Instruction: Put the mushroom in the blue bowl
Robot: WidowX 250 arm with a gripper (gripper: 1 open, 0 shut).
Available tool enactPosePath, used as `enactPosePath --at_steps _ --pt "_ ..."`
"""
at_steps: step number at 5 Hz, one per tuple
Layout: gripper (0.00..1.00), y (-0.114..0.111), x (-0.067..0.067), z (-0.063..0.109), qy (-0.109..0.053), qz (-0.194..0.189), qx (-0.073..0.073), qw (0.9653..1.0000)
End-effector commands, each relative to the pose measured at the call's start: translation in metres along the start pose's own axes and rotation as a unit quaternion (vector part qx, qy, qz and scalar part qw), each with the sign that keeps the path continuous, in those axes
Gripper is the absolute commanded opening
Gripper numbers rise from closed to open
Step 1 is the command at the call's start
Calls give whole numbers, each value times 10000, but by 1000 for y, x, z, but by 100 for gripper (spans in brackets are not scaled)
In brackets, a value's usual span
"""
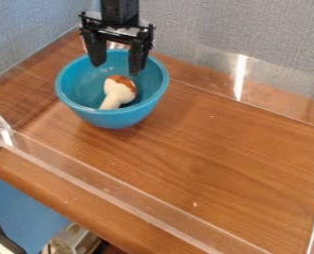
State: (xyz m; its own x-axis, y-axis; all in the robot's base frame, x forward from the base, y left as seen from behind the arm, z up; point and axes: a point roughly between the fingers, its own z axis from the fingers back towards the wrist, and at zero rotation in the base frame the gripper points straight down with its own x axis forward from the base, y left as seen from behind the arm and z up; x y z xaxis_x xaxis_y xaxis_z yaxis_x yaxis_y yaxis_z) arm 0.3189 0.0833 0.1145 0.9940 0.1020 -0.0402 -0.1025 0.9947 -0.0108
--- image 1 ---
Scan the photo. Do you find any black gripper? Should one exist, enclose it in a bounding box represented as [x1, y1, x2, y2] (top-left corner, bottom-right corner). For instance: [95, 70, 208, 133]
[78, 11, 155, 75]

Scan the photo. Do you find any white brown-capped toy mushroom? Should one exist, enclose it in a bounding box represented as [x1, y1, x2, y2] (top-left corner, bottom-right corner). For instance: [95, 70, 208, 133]
[99, 74, 137, 110]

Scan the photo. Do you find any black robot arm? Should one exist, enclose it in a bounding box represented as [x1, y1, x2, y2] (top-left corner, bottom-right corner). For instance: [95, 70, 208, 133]
[78, 0, 154, 75]

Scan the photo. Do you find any blue bowl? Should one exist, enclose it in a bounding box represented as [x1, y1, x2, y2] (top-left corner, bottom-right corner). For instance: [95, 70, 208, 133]
[55, 50, 169, 129]

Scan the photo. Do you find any clear acrylic back barrier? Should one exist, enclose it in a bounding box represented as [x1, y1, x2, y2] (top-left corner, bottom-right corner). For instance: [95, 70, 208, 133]
[150, 42, 314, 126]

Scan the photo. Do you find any clear acrylic barrier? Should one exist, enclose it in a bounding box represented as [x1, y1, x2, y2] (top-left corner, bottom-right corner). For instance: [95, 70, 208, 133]
[150, 42, 314, 126]
[0, 115, 270, 254]

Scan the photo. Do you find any clear acrylic front barrier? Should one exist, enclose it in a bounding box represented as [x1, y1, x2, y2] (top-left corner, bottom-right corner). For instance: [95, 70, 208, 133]
[0, 115, 270, 254]

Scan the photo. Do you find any white power strip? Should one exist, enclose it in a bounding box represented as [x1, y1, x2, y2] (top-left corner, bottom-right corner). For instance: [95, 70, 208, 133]
[40, 222, 100, 254]

